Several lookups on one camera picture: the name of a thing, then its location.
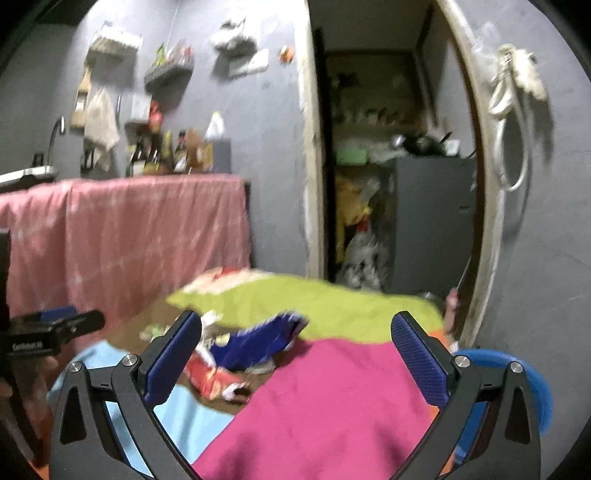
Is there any red snack wrapper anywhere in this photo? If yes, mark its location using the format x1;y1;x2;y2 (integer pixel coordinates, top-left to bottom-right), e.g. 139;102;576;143
184;353;252;404

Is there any blue snack wrapper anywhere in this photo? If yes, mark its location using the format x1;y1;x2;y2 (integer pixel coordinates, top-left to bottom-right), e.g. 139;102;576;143
195;311;308;371

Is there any white paper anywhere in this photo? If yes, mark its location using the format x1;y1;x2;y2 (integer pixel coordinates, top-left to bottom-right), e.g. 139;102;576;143
139;310;223;342

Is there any kitchen faucet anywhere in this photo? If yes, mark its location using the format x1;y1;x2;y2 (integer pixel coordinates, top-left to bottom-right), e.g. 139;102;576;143
47;116;66;166

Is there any left human hand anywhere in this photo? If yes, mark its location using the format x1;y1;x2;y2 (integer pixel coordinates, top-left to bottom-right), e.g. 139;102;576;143
1;356;58;469

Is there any pink checked counter cloth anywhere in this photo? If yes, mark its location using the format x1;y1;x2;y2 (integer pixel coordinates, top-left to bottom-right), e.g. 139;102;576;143
1;174;250;330

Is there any blue plastic bucket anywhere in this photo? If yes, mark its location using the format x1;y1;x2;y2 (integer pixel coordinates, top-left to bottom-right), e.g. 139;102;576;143
450;348;554;467

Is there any pink bottle on floor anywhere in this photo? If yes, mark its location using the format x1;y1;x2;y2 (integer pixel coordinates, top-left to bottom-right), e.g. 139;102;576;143
444;288;460;334

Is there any colourful patchwork table cloth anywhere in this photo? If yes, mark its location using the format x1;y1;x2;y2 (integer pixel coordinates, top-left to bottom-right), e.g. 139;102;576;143
78;268;444;479

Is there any dark sauce bottle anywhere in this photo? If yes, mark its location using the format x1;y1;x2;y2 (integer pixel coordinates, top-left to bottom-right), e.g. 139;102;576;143
128;136;147;177

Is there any hanging beige towel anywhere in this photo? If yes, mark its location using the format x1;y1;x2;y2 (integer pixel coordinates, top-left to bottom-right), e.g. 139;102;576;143
84;87;120;172

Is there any wooden brush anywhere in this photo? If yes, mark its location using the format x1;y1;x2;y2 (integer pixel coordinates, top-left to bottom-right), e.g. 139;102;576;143
70;66;92;130

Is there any large dark vinegar jug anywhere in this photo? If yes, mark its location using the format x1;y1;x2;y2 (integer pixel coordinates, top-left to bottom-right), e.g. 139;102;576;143
201;112;231;174

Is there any clear plastic bottle on floor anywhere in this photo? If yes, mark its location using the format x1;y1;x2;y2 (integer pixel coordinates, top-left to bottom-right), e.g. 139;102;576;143
342;215;386;291

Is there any grey cabinet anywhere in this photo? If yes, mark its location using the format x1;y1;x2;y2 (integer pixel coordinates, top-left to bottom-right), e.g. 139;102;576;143
384;156;477;298

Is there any yellow bag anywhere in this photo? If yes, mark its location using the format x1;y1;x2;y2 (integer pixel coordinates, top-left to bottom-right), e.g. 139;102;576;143
335;175;368;264

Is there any black wok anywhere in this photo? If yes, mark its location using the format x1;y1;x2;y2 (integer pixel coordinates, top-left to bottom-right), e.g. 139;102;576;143
401;133;451;156

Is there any green box on shelf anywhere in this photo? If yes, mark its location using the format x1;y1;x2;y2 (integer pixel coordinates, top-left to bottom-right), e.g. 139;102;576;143
335;147;369;166

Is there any hanging plastic bag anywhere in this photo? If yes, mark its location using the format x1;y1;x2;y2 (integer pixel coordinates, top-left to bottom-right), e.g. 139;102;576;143
211;18;257;58

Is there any white rubber glove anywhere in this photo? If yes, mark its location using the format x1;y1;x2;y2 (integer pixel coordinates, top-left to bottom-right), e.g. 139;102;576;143
504;44;548;101

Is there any white wall box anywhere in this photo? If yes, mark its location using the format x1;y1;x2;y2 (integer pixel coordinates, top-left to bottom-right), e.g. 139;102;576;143
121;93;152;125

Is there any grey wall shelf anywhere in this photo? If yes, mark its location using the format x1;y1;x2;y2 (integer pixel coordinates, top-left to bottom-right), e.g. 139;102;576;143
143;57;194;92

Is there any white wall basket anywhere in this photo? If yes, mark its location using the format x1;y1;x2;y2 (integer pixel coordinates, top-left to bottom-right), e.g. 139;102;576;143
87;29;143;61

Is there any white wall switch panel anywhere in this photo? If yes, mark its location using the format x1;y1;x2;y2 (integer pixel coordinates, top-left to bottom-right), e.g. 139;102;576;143
228;49;270;79

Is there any orange wall hook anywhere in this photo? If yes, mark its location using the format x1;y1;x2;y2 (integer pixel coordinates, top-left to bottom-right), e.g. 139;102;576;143
279;45;294;64

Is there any white hose loop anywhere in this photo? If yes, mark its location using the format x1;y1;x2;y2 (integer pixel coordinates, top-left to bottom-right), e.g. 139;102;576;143
488;45;532;193

